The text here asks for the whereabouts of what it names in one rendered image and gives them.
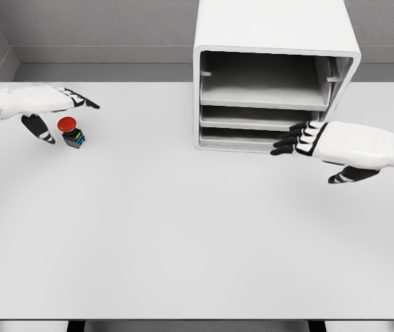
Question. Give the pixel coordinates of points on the white tabletop storage cabinet shell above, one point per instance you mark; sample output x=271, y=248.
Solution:
x=273, y=27

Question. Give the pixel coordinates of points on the red button load switch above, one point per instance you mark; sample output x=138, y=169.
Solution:
x=69, y=129

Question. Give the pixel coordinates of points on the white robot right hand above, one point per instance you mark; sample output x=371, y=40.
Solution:
x=349, y=141

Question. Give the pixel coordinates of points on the shallow white cabinet drawer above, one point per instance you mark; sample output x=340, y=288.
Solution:
x=238, y=140
x=252, y=119

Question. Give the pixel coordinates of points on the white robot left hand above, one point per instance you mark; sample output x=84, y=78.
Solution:
x=44, y=100

